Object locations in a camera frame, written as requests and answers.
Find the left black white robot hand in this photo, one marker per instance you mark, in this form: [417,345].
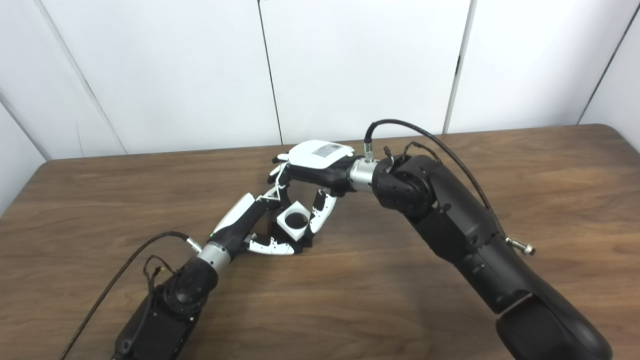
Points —
[237,222]

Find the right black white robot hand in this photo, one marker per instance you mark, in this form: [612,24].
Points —
[315,160]

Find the white square piece with hole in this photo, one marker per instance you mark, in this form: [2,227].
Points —
[292,230]

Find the black peg with base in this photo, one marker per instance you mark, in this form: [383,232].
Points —
[306,242]

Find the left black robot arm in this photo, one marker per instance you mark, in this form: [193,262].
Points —
[170,305]

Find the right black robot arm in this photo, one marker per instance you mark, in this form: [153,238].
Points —
[465,235]

